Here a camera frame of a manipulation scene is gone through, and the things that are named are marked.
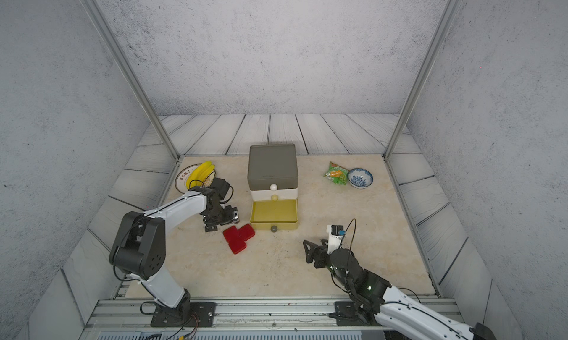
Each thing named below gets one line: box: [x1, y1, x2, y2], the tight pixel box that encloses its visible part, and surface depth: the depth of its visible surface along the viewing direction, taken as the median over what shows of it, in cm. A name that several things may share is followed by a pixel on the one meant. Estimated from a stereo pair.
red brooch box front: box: [228, 238, 247, 255], surface depth 91 cm
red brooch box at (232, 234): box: [222, 225, 242, 244], surface depth 93 cm
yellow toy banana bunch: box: [186, 161, 216, 190], surface depth 110 cm
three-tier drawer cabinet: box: [247, 143, 300, 231], surface depth 93 cm
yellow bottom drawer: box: [249, 198, 299, 233], surface depth 95 cm
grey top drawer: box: [247, 143, 299, 192], surface depth 91 cm
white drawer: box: [249, 188, 299, 202], surface depth 95 cm
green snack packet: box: [323, 161, 350, 186], surface depth 109 cm
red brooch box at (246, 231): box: [238, 223, 256, 241], surface depth 94 cm
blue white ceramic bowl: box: [347, 167, 374, 190], surface depth 110 cm
